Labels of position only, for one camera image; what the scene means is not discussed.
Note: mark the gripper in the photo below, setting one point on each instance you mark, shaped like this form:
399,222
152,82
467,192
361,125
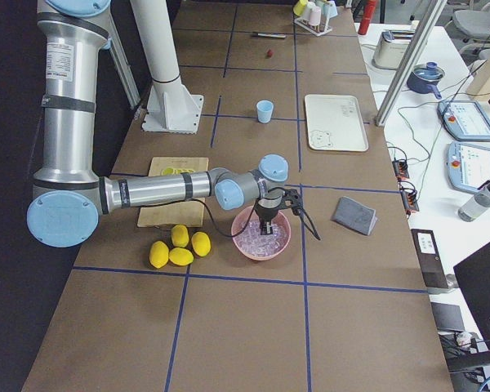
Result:
266,213

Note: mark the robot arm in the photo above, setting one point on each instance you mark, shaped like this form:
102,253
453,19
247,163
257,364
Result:
68,197

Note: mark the clear ice cube pile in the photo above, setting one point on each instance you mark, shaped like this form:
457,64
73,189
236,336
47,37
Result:
255,244

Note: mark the light blue cup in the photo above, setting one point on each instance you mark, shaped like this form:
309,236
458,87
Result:
264,111

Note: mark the pink cup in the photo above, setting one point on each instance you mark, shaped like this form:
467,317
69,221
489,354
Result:
315,18

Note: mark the white cup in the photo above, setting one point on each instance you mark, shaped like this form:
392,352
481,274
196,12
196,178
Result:
307,12

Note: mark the yellow cup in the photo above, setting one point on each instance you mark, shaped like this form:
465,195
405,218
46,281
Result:
299,7

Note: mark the pink bowl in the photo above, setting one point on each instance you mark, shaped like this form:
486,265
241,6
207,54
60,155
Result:
240,222

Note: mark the yellow lemon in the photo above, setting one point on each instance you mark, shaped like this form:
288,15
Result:
181,256
158,254
201,243
179,236

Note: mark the wooden cutting board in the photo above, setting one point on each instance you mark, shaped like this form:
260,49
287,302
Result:
171,209

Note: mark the grey folded cloth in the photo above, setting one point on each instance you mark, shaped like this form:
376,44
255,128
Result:
355,216

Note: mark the lemon slices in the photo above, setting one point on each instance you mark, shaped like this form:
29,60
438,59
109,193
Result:
172,171

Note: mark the cream bear tray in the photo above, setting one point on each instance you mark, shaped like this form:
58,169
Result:
334,123

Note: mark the steel muddler black head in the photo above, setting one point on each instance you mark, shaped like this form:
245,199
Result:
269,35

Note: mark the lower teach pendant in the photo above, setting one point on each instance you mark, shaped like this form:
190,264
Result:
468,166

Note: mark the teach pendant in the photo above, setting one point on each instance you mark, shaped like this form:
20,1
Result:
465,120
468,166

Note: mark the silver toaster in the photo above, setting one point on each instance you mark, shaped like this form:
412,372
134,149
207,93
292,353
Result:
391,47

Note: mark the blue saucepan with lid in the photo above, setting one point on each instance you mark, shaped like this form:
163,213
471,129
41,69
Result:
424,79

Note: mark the black monitor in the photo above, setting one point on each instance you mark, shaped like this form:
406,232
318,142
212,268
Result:
473,278

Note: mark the upper teach pendant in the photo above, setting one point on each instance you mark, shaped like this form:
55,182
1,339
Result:
465,120

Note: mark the clear water bottle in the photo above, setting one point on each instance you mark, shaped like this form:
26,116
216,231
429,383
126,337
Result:
476,205

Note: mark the red bottle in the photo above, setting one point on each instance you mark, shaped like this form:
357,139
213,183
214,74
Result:
369,6

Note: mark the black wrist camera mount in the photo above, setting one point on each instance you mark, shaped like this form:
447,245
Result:
291,199

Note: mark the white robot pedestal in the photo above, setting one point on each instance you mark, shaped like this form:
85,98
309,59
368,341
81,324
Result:
170,107

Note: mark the white wire cup rack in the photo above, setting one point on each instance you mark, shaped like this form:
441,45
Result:
321,29

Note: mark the aluminium frame post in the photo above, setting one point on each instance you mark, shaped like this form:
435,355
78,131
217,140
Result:
410,59

